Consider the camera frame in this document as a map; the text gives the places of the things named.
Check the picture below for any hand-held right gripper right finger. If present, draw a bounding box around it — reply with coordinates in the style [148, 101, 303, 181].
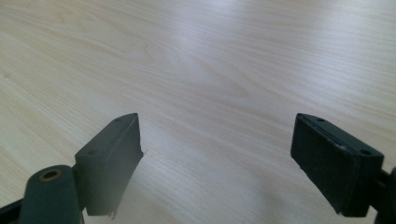
[290, 112, 385, 218]

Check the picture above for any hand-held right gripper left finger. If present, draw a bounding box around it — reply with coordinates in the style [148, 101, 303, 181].
[74, 112, 145, 219]

